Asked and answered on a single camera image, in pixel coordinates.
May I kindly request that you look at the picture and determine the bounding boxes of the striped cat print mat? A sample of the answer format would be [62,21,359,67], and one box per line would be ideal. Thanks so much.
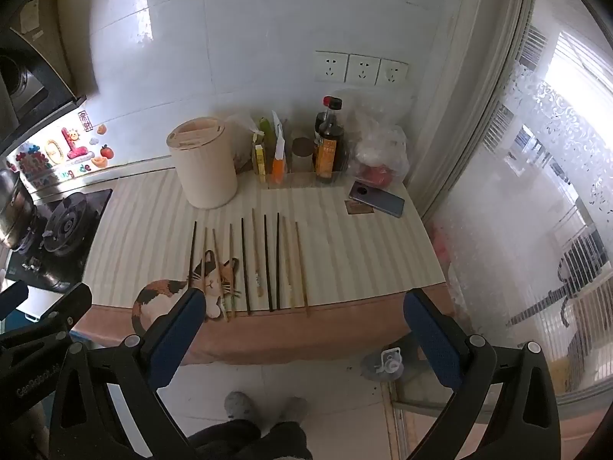
[71,167,455,366]

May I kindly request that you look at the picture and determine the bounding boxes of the white and orange packet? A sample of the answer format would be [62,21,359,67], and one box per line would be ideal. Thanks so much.
[269,110,289,186]

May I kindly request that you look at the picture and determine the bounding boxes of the glass jar dark lid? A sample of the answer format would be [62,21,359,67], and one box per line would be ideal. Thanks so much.
[290,137,315,174]

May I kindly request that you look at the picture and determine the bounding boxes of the frosted glass sliding door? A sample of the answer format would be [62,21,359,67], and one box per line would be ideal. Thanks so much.
[411,0,613,410]

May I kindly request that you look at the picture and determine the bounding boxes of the person's grey slipper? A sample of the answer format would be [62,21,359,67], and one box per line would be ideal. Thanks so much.
[282,396,308,423]
[225,391,260,421]

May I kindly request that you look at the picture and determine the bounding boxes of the colourful wall stickers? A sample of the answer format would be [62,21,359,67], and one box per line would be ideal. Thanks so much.
[13,109,116,184]

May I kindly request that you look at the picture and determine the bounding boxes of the clear plastic tray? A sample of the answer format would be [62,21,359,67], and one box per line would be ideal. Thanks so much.
[267,167,346,191]

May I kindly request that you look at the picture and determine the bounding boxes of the dark sauce bottle orange label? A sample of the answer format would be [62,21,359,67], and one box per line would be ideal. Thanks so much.
[313,97,344,186]

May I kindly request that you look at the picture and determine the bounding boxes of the black gas stove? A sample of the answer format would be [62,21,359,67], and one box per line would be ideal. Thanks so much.
[7,188,114,294]

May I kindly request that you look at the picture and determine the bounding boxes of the black range hood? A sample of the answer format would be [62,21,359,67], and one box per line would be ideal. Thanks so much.
[0,0,88,154]

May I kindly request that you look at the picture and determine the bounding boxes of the white plastic bag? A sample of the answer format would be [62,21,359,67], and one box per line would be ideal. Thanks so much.
[342,85,413,189]

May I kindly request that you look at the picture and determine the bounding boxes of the grey smartphone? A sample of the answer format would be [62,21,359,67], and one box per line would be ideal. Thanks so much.
[348,181,406,219]

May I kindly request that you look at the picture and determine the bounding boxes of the red tomato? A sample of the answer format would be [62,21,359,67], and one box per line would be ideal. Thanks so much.
[365,165,397,188]

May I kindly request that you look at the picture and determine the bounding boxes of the clear plastic bag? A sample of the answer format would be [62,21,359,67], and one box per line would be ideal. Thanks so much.
[224,112,262,174]

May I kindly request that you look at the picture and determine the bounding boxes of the dark bottle red cap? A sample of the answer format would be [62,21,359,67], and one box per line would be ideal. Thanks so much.
[316,97,350,173]

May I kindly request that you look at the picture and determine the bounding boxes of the brown wooden chopstick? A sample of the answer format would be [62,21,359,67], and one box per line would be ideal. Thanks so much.
[228,223,236,321]
[212,229,227,323]
[295,222,310,318]
[198,227,208,298]

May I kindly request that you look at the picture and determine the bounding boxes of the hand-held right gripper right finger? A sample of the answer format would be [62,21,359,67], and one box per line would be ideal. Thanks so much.
[403,289,562,460]

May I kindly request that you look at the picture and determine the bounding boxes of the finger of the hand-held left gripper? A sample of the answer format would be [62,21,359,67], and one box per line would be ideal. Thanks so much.
[0,284,93,346]
[0,280,30,319]

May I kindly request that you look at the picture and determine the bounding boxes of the wooden chopstick white print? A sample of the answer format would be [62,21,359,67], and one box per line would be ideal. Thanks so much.
[252,208,262,297]

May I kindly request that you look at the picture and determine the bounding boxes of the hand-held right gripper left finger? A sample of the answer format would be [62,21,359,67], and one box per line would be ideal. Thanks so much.
[48,287,208,460]

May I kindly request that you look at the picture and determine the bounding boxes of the clear plastic bottle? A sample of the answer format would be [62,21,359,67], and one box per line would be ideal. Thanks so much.
[361,340,423,385]

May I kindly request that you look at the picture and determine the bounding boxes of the beige chopstick holder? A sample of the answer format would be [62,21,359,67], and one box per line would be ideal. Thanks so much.
[166,117,239,210]

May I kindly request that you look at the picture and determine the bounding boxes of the steel pot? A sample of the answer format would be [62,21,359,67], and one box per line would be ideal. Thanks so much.
[0,168,38,251]

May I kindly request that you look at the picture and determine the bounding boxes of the pale wooden chopstick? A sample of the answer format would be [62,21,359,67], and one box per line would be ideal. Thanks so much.
[282,217,296,310]

